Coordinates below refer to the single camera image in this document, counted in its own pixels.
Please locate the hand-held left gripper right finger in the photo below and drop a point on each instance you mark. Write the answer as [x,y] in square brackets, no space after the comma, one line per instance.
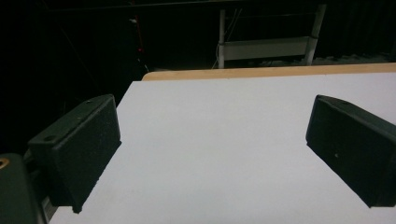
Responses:
[355,146]

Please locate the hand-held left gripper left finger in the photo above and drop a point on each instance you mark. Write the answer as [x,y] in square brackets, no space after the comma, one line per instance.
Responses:
[81,149]

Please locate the thin red stand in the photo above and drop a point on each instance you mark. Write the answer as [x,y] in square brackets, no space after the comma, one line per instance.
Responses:
[139,34]

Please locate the white metal stand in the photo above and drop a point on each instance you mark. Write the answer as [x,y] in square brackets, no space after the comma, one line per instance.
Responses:
[264,48]

